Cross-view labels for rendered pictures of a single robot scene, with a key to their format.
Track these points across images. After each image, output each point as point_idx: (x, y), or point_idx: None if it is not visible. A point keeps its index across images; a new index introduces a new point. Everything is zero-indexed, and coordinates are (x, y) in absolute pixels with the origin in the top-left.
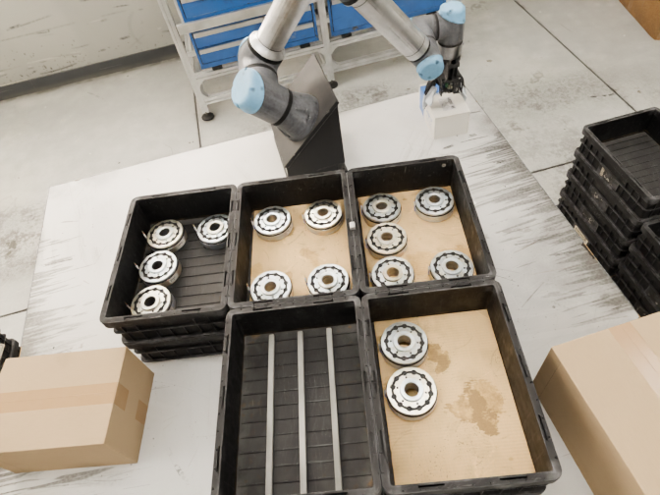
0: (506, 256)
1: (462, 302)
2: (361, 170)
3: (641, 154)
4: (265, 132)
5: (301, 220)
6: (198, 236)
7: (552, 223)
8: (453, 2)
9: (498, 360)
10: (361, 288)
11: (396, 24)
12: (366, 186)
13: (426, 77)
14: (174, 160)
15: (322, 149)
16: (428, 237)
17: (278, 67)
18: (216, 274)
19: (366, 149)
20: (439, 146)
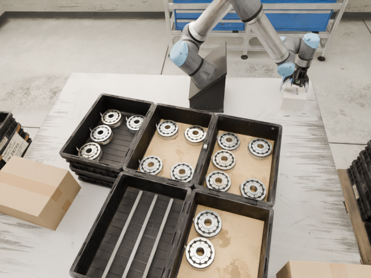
0: (293, 192)
1: (249, 212)
2: (224, 116)
3: None
4: (189, 76)
5: (183, 133)
6: (127, 123)
7: (330, 182)
8: (313, 34)
9: (257, 254)
10: (195, 184)
11: (270, 39)
12: (225, 126)
13: (281, 74)
14: (136, 77)
15: (211, 96)
16: (248, 166)
17: (201, 44)
18: (128, 147)
19: (239, 103)
20: (281, 114)
